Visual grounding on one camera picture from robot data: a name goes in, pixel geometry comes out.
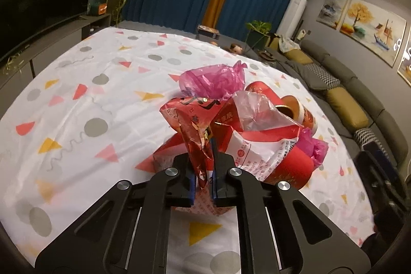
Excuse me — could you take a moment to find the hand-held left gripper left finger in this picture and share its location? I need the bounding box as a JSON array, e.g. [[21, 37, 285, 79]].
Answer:
[[35, 154, 196, 274]]

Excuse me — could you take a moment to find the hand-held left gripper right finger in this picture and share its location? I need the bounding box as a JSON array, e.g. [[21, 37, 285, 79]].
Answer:
[[210, 137, 371, 274]]

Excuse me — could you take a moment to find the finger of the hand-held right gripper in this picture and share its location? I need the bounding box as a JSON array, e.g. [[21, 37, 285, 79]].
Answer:
[[362, 141, 392, 167], [355, 150, 402, 201]]

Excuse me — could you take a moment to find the red and white plastic bag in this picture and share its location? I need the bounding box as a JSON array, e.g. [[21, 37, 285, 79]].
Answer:
[[135, 91, 305, 218]]

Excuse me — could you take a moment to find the white and red paper cup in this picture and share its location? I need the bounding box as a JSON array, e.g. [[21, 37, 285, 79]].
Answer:
[[279, 95, 318, 136]]

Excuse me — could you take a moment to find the large plain red paper cup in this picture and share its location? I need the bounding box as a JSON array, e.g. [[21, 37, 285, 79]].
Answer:
[[265, 146, 313, 191]]

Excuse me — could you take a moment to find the large pink plastic bag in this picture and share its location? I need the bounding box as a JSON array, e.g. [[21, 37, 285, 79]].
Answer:
[[178, 60, 248, 101]]

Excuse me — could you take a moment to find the red patterned paper cup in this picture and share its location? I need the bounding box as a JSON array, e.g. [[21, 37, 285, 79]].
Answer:
[[245, 81, 281, 101]]

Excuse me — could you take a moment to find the black and white patterned cushion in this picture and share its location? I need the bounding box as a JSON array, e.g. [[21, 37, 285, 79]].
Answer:
[[303, 63, 341, 90], [353, 127, 390, 149]]

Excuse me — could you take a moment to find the large yellow cushion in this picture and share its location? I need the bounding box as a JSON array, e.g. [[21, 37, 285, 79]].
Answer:
[[326, 86, 370, 130]]

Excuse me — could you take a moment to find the grey sofa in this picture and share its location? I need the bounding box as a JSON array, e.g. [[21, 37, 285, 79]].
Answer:
[[247, 36, 411, 165]]

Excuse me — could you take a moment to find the purple abstract painting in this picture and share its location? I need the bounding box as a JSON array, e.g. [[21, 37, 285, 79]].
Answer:
[[396, 27, 411, 85]]

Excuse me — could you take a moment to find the grey cushion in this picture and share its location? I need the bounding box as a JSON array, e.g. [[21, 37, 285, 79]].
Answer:
[[291, 64, 325, 91]]

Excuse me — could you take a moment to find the sailing ship painting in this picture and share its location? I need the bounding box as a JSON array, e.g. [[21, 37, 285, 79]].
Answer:
[[339, 0, 407, 68]]

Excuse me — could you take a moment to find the small yellow cushion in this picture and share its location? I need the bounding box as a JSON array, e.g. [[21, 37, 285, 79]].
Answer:
[[283, 49, 313, 65]]

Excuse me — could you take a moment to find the white cloth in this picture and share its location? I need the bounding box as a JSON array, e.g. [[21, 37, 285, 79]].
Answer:
[[278, 36, 301, 53]]

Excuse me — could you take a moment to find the small grey landscape painting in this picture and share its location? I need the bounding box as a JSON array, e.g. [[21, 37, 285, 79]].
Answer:
[[317, 0, 349, 29]]

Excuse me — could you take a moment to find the flat printed box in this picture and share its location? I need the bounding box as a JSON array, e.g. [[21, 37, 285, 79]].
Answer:
[[196, 24, 220, 40]]

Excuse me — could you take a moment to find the white standing air conditioner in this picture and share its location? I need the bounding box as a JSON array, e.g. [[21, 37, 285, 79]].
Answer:
[[277, 0, 307, 43]]

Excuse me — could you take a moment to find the white patterned tablecloth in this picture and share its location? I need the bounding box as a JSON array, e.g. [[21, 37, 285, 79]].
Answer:
[[0, 25, 375, 274]]

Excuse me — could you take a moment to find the potted plant in dark pot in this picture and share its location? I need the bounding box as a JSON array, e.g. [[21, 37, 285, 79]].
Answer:
[[245, 20, 272, 51]]

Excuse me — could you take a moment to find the grey television cabinet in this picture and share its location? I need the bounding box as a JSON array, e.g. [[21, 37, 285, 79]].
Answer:
[[0, 13, 111, 91]]

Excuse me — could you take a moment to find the tall plant stand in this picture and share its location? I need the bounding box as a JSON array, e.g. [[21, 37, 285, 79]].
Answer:
[[107, 0, 124, 26]]

